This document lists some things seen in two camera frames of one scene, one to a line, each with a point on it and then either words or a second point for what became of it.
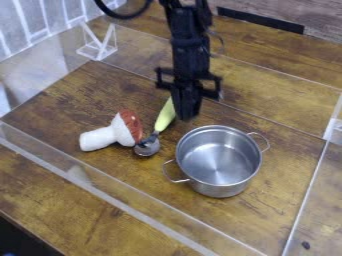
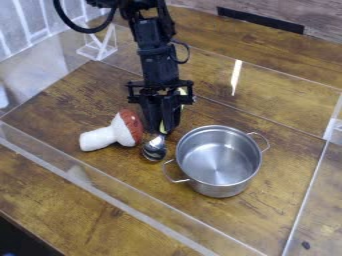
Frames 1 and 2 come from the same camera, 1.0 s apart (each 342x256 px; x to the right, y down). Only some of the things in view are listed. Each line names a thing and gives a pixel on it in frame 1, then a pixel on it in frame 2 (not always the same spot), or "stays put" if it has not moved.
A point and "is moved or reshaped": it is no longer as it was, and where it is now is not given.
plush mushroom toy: (125, 131) stays put
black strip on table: (261, 20) stays put
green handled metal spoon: (150, 144) is moved or reshaped
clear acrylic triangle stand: (98, 49) stays put
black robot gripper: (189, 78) to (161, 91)
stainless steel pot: (218, 160) stays put
